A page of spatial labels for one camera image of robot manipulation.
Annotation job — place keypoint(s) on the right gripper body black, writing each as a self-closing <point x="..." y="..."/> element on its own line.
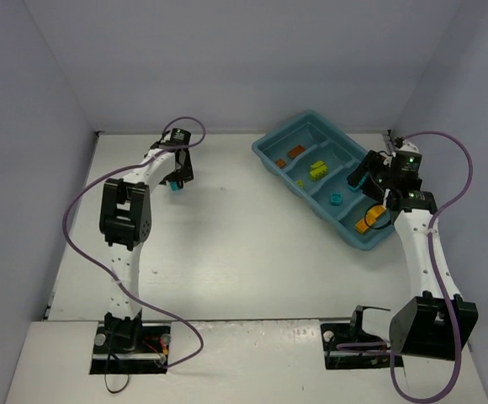
<point x="370" y="167"/>

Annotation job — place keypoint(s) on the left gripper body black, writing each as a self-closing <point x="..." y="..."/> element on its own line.
<point x="186" y="169"/>

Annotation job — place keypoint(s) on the blue square lego brick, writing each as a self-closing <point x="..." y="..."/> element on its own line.
<point x="335" y="199"/>

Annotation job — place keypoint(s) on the small green square lego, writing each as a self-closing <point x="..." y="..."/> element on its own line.
<point x="318" y="170"/>

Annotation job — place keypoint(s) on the orange yellow lego brick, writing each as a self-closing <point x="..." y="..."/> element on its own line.
<point x="374" y="213"/>

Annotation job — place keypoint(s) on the green yellow blue lego stack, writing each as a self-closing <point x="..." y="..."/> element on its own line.
<point x="176" y="187"/>

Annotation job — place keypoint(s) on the brown lego brick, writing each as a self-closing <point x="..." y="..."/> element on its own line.
<point x="295" y="152"/>
<point x="281" y="163"/>

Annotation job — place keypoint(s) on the orange lego plate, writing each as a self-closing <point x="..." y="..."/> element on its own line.
<point x="364" y="225"/>

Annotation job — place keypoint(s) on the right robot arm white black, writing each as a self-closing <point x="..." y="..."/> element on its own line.
<point x="436" y="313"/>

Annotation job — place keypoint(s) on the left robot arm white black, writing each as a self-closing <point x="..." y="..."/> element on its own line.
<point x="126" y="223"/>

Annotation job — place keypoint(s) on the teal divided plastic tray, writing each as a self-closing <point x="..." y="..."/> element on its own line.
<point x="323" y="141"/>

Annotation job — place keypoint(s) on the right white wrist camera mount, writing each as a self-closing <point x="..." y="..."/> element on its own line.
<point x="403" y="147"/>

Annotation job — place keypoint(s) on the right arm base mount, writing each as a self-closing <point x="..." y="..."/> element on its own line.
<point x="359" y="343"/>

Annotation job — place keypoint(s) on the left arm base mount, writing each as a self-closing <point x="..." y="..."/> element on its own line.
<point x="130" y="347"/>

